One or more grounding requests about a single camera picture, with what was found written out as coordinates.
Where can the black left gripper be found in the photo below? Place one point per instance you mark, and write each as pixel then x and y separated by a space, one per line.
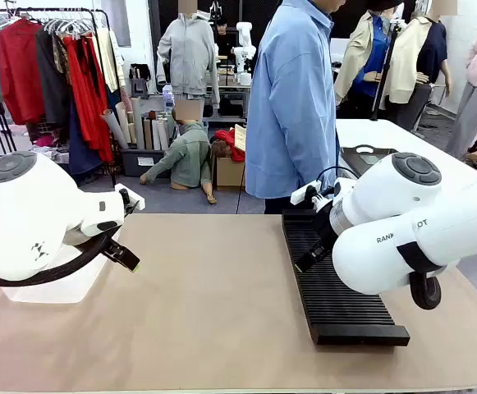
pixel 112 245

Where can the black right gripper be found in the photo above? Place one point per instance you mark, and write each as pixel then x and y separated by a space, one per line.
pixel 326 225

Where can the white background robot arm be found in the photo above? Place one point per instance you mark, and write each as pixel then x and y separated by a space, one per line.
pixel 244 45

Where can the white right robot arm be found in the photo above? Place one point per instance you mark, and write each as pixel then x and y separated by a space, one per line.
pixel 386 230

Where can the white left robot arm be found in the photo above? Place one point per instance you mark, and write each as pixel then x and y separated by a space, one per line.
pixel 24 217

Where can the black slotted PCB rack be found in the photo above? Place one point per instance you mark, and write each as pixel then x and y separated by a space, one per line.
pixel 345 312

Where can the clear plastic storage box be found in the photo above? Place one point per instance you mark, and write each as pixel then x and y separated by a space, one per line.
pixel 57 292

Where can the black metal clothes rack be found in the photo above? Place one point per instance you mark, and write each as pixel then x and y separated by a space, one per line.
pixel 114 176

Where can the dark grey storage bin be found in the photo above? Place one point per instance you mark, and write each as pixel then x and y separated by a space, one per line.
pixel 139 162

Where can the brown cardboard box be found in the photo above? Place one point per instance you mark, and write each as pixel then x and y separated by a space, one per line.
pixel 227 172

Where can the navy blue hanging fabric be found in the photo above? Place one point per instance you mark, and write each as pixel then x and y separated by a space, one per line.
pixel 80 147

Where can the mannequin torso in green jacket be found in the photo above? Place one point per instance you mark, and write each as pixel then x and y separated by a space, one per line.
pixel 189 152

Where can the grey slanted cardboard tube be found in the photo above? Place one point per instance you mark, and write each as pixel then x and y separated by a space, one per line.
pixel 113 127

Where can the beige cardboard tube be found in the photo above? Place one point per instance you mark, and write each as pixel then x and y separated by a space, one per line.
pixel 122 119

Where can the red cloth bundle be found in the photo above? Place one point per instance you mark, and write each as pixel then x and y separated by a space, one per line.
pixel 230 141

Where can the white side table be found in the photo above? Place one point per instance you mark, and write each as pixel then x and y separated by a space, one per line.
pixel 386 135

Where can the pink cloth pile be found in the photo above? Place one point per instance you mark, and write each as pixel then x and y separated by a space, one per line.
pixel 45 140

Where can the person in blue shirt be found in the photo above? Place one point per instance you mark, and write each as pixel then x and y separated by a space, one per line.
pixel 291 102

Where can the red hanging dress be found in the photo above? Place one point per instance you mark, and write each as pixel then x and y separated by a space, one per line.
pixel 88 102

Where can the clear water bottle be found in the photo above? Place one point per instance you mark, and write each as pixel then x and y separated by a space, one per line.
pixel 168 98

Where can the black bag on shelf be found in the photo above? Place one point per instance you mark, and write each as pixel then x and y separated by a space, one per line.
pixel 139 80

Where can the dark grey hanging coat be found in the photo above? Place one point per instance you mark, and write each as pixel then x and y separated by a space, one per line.
pixel 51 82

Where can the black tripod pole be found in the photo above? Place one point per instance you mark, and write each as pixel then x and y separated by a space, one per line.
pixel 386 70

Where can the mannequin in beige jacket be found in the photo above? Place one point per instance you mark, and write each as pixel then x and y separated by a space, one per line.
pixel 361 61

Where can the cream hanging garment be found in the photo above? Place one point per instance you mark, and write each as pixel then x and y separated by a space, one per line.
pixel 108 57

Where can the mannequin in grey hoodie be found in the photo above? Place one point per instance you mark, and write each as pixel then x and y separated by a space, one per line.
pixel 189 53

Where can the red hanging shirt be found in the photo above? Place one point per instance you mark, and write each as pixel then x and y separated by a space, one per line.
pixel 20 70

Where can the mannequin in cream navy top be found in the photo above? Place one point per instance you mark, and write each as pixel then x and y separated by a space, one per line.
pixel 410 61

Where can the background person in black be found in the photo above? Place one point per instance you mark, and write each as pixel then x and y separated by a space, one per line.
pixel 223 39

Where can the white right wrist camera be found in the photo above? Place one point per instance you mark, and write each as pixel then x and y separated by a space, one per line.
pixel 304 195

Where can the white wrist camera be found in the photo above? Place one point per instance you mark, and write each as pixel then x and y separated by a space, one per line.
pixel 131 196
pixel 304 195

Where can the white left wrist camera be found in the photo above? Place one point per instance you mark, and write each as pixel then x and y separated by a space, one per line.
pixel 131 196

